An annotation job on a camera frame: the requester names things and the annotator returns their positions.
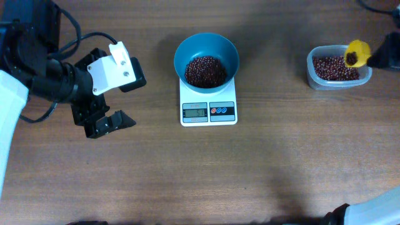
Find clear plastic container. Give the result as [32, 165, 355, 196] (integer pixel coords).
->
[307, 45, 373, 91]

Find white digital kitchen scale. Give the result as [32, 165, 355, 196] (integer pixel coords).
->
[179, 79, 238, 127]

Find red adzuki beans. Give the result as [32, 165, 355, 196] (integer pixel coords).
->
[184, 56, 228, 89]

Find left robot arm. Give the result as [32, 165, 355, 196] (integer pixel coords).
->
[1, 1, 146, 173]

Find yellow plastic measuring scoop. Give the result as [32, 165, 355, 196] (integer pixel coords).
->
[344, 39, 371, 68]

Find left black cable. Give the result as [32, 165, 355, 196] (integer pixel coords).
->
[19, 7, 118, 124]

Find blue plastic bowl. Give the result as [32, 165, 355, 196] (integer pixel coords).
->
[174, 33, 239, 94]

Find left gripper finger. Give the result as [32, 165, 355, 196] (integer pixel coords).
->
[119, 57, 147, 93]
[84, 111, 136, 139]

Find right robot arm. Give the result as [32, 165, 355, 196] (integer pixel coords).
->
[319, 32, 399, 225]

